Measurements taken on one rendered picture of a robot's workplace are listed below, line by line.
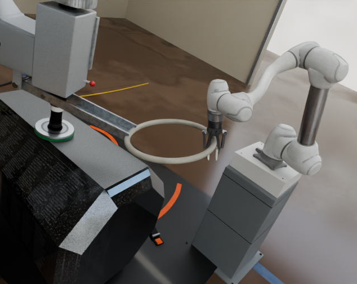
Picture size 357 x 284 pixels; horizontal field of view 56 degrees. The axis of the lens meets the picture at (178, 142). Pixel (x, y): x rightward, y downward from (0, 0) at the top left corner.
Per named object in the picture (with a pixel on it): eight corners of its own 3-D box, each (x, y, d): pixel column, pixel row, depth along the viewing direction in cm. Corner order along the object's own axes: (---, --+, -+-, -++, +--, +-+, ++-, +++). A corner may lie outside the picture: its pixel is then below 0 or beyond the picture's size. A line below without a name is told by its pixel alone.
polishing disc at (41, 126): (80, 134, 199) (81, 133, 198) (46, 142, 183) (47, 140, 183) (62, 116, 209) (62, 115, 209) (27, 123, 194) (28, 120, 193)
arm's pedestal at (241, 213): (217, 218, 305) (250, 146, 265) (263, 256, 282) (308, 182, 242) (182, 243, 268) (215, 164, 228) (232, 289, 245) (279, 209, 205)
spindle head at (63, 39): (2, 79, 177) (4, -10, 154) (28, 69, 196) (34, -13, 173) (65, 103, 174) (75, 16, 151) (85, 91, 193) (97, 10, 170)
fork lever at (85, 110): (8, 86, 179) (9, 78, 177) (30, 76, 196) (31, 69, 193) (124, 144, 177) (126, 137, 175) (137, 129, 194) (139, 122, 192)
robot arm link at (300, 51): (283, 45, 181) (302, 54, 172) (309, 32, 185) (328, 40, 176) (283, 66, 190) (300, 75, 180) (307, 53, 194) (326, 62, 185)
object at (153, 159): (108, 156, 165) (108, 151, 163) (142, 118, 207) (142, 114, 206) (208, 172, 155) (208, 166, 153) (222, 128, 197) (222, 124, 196)
